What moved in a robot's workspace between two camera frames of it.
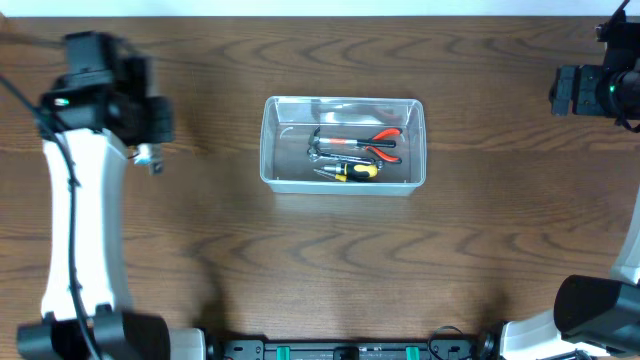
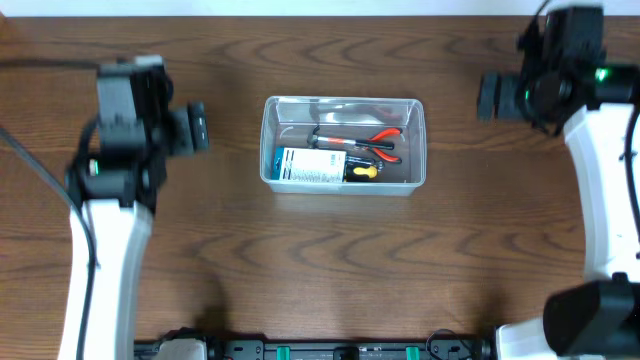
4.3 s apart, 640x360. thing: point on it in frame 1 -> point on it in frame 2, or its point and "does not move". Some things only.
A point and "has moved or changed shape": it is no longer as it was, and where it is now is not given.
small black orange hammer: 366,142 does not move
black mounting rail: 483,346 does not move
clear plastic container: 343,145 does not move
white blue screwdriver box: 150,155 has moved or changed shape
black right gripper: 561,88 -> 487,85
